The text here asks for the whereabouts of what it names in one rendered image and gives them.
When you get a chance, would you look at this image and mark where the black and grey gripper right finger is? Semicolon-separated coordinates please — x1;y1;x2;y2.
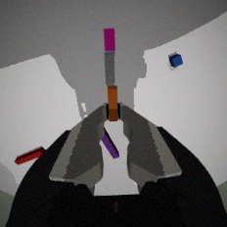
117;103;227;227

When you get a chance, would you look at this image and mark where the red rod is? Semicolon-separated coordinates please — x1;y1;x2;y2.
15;147;46;165

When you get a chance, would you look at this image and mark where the magenta rod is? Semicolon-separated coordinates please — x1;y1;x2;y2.
104;28;115;51

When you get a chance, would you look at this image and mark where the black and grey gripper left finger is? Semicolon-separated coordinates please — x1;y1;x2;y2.
5;103;109;227

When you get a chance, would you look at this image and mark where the purple rod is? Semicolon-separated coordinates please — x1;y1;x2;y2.
101;129;119;159

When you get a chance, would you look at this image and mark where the orange rod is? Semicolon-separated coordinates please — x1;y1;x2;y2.
108;85;118;121

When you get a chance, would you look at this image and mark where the grey rod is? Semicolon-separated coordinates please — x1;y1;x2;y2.
105;53;114;83

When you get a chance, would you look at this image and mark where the small blue cube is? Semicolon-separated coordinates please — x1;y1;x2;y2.
169;54;183;68

